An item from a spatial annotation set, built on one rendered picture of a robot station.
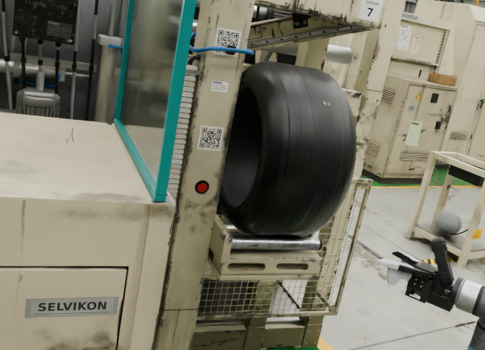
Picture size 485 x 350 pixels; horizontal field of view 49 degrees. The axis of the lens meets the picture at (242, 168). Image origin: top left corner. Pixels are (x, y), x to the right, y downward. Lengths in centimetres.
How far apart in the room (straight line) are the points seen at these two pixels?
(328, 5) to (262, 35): 26
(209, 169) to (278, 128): 27
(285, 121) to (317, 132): 10
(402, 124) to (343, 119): 483
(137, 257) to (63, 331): 18
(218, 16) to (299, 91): 32
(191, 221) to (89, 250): 82
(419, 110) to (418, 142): 40
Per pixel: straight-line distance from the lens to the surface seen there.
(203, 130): 162
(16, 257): 93
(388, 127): 646
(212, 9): 157
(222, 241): 166
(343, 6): 204
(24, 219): 90
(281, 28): 209
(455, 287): 142
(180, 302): 185
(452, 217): 484
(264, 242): 175
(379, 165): 653
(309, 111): 158
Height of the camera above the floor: 159
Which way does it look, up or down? 16 degrees down
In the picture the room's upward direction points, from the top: 11 degrees clockwise
